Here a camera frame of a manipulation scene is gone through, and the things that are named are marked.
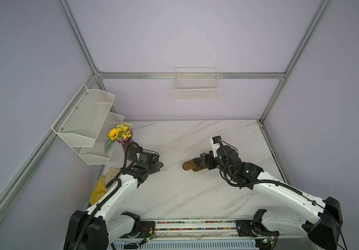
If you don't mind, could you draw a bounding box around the black rugged strap watch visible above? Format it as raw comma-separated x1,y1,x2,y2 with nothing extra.
193,157,203,171

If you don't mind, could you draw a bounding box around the white two-tier mesh shelf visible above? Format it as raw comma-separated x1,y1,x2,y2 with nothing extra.
51,85,124,165

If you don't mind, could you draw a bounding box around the purple glass vase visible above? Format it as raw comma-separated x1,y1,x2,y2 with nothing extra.
122,139,141,161

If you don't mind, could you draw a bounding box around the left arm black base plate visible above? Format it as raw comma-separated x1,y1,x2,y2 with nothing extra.
122,221,156,239

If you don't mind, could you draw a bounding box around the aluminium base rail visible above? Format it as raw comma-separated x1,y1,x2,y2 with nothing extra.
109,218,319,250

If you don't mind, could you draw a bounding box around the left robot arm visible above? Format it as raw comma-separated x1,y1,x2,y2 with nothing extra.
63,142,163,250

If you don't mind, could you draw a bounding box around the yellow sunflower bouquet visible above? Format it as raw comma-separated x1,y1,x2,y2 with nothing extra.
104,123,133,155

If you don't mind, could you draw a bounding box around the wooden watch stand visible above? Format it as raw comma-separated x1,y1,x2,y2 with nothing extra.
182,159,205,172

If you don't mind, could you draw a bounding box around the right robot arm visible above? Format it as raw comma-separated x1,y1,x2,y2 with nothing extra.
193,143,344,250

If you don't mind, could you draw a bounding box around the white wire wall basket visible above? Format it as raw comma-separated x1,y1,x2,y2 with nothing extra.
174,67,221,101

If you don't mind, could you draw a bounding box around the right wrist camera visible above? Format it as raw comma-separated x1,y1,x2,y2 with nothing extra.
210,135,223,158

